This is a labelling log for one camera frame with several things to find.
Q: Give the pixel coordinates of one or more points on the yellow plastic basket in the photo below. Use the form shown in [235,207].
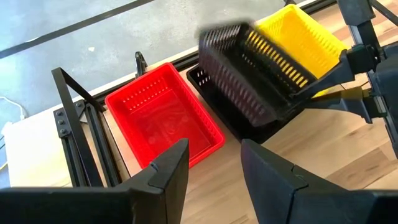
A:
[304,37]

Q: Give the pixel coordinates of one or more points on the red plastic basket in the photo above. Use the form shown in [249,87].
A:
[161,118]

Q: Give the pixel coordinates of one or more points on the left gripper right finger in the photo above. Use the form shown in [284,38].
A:
[295,199]

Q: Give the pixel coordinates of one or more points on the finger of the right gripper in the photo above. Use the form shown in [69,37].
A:
[348,104]
[357,60]

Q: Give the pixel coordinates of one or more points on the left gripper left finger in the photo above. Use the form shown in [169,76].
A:
[140,202]

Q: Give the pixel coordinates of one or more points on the wooden shelf board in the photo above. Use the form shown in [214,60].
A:
[124,155]

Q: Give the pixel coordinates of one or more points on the black aluminium frame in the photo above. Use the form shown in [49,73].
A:
[77,130]

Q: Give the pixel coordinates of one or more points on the black plastic basket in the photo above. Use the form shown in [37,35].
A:
[236,77]
[214,96]

